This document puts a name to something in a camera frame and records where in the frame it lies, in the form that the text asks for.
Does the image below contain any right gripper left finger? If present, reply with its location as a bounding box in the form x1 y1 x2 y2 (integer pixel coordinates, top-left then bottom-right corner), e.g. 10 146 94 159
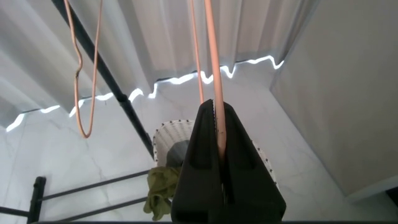
170 98 225 223

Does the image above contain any white laundry basket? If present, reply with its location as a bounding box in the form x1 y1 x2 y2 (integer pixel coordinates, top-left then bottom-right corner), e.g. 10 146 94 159
152 119 279 190

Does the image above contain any pink clothes hanger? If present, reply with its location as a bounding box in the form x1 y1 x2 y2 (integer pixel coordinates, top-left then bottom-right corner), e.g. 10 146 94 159
63 0 104 139
188 0 228 161

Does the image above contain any black clothes rack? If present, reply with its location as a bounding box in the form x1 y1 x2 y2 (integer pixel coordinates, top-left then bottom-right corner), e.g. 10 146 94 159
0 0 172 224

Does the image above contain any green garment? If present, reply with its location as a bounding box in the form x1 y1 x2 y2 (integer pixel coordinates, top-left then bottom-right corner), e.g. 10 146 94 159
142 166 183 222

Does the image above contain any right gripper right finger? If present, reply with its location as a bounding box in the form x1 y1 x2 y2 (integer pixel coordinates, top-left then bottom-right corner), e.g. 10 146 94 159
223 101 287 223

